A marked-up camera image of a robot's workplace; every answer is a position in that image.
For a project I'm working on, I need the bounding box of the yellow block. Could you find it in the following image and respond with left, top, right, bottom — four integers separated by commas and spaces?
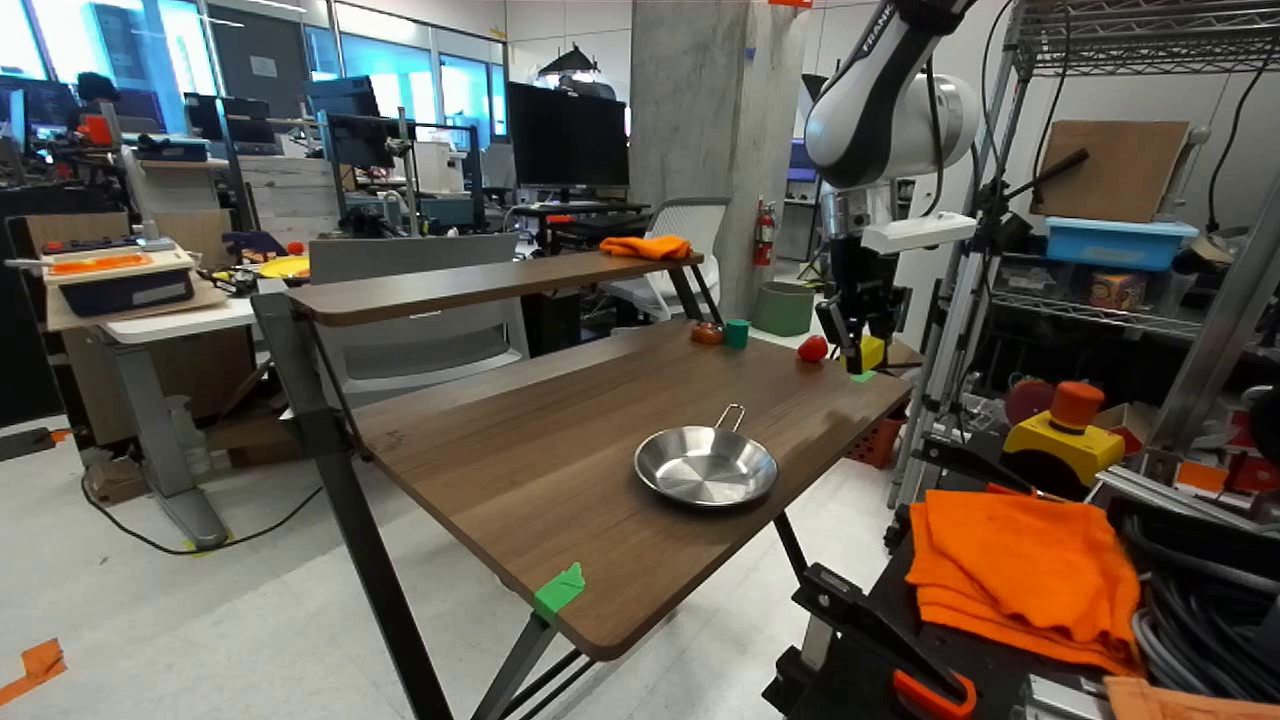
861, 334, 890, 372

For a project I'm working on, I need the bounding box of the yellow emergency stop button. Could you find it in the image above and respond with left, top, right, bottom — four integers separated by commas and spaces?
1002, 381, 1123, 485

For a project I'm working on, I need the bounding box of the teal green block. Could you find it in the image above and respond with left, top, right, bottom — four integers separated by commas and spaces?
726, 319, 754, 353

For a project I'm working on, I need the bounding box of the black computer monitor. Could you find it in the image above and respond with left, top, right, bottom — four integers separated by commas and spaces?
507, 82, 629, 185

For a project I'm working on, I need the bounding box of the orange folded cloth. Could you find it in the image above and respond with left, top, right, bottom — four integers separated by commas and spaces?
908, 486, 1141, 676

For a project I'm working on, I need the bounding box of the silver metal pan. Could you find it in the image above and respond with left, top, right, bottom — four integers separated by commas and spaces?
632, 402, 780, 513

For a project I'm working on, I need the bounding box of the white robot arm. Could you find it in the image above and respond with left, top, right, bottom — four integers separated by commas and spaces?
806, 0, 979, 372

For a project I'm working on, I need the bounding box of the orange clamp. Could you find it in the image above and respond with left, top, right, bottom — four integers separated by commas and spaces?
766, 563, 979, 720

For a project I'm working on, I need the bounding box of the brown orange round toy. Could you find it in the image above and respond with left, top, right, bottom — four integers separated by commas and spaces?
690, 319, 726, 349

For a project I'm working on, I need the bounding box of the blue plastic bin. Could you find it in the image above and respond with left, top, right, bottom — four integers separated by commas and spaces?
1044, 217, 1196, 272

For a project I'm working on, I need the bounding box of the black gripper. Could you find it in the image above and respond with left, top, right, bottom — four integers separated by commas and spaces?
818, 241, 908, 376

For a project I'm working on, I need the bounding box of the orange cloth on shelf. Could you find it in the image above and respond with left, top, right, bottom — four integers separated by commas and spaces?
602, 234, 695, 258

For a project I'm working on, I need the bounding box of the red ball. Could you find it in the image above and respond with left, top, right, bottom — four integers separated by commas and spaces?
796, 334, 828, 364

